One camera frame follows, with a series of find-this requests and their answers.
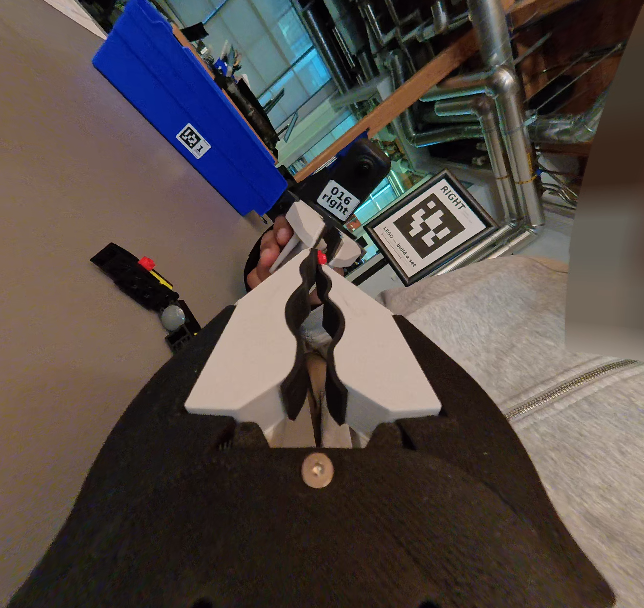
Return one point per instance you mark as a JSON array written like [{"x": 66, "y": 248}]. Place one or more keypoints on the person's right hand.
[{"x": 269, "y": 261}]

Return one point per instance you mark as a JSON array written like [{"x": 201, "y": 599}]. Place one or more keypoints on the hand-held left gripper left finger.
[{"x": 236, "y": 361}]

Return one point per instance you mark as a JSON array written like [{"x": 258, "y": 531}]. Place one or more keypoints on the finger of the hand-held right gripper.
[
  {"x": 349, "y": 256},
  {"x": 304, "y": 223}
]

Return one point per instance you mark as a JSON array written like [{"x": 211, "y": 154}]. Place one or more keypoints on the wooden beam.
[{"x": 402, "y": 95}]

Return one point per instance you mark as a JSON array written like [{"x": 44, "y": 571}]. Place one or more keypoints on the small red lego piece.
[{"x": 321, "y": 257}]

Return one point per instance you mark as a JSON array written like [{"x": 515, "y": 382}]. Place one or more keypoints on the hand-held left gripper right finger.
[{"x": 387, "y": 366}]

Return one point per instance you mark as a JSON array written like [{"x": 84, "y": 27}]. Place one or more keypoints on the bundle of silver pipes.
[{"x": 503, "y": 90}]

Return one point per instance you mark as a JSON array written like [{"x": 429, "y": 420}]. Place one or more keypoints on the black framed marker sign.
[{"x": 432, "y": 225}]

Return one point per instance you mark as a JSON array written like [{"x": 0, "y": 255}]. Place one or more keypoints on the blue plastic bin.
[{"x": 166, "y": 90}]

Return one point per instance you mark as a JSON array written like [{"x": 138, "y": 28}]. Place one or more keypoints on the black lego car assembly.
[{"x": 131, "y": 276}]

